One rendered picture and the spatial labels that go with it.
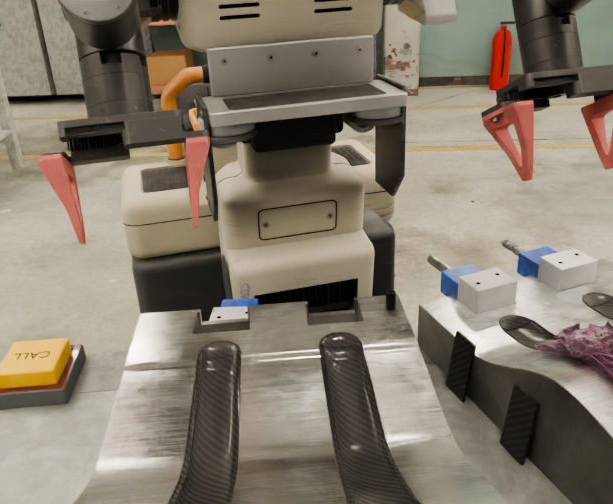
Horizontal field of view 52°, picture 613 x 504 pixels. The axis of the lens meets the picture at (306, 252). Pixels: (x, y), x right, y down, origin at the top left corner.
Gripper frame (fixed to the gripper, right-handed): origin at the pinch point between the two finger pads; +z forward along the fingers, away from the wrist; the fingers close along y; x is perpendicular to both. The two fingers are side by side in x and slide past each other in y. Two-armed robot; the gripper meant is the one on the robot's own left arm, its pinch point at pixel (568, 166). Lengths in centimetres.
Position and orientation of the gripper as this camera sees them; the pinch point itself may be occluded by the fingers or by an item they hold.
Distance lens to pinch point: 69.9
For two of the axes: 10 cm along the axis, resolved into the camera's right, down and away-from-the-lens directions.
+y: 9.7, -1.5, 2.1
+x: -2.1, 0.4, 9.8
